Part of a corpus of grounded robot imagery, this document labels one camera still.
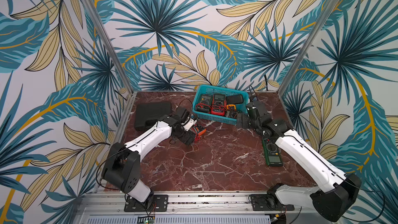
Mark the yellow multimeter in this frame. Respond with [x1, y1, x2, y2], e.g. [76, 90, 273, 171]
[227, 104, 237, 111]

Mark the black multimeter back side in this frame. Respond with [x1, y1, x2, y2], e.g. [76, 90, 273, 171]
[226, 94, 244, 105]

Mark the red Aneng multimeter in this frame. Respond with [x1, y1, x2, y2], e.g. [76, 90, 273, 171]
[210, 93, 227, 116]

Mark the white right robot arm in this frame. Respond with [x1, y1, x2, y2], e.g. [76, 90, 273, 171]
[236, 101, 362, 222]

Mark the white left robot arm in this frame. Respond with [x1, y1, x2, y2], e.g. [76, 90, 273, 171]
[101, 107, 198, 204]

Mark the teal plastic basket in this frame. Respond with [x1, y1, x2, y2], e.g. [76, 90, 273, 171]
[193, 85, 250, 125]

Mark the black plastic tool case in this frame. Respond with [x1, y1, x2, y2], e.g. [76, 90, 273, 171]
[134, 101, 172, 131]

